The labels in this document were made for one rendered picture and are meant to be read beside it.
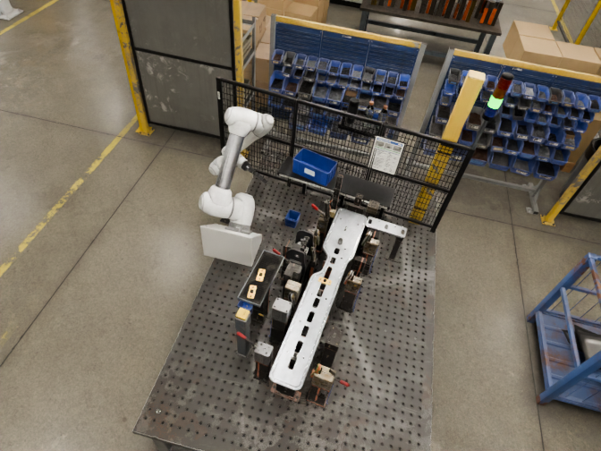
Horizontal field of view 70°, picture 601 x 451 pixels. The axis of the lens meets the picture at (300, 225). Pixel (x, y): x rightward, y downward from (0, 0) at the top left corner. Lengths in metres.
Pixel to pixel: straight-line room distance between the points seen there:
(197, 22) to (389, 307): 3.07
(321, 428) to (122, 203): 3.03
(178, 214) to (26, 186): 1.60
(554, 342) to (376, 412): 1.94
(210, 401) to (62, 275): 2.09
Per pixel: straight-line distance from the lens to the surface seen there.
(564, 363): 4.11
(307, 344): 2.48
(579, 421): 4.16
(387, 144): 3.14
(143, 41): 4.86
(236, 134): 2.87
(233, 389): 2.69
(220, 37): 4.42
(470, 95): 2.92
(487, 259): 4.63
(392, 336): 2.96
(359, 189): 3.28
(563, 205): 5.23
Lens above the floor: 3.22
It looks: 48 degrees down
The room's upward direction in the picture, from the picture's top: 7 degrees clockwise
